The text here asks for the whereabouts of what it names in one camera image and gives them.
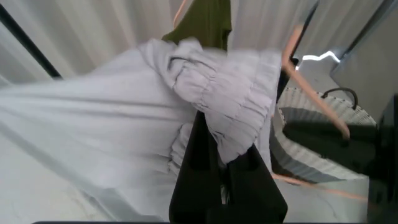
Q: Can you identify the pink clothes hanger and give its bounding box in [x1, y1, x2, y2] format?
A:
[172, 0, 187, 29]
[270, 24, 369, 203]

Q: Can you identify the white curtain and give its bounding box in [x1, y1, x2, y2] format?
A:
[0, 0, 386, 86]

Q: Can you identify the white laundry basket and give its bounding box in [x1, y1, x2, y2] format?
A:
[269, 86, 379, 184]

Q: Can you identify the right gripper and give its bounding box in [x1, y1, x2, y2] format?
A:
[366, 93, 398, 223]

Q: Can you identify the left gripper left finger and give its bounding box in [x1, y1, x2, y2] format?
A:
[169, 110, 226, 223]

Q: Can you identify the green printed shirt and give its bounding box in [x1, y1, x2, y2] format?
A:
[161, 0, 233, 51]

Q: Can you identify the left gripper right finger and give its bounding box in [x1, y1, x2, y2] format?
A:
[223, 142, 289, 223]

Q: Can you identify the pale grey garment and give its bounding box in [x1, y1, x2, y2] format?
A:
[0, 37, 284, 222]

